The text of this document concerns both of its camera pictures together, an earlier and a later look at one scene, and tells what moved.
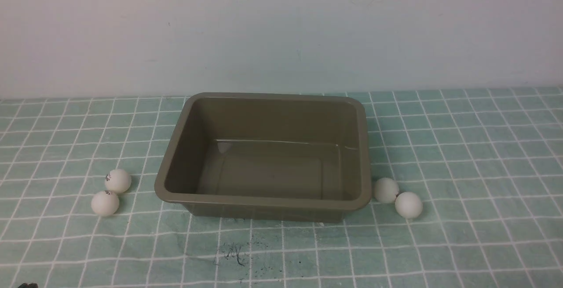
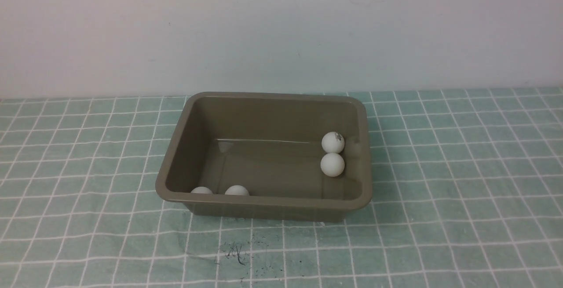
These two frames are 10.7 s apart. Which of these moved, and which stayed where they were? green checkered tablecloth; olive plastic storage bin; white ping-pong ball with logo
Moved: white ping-pong ball with logo
Stayed: green checkered tablecloth; olive plastic storage bin
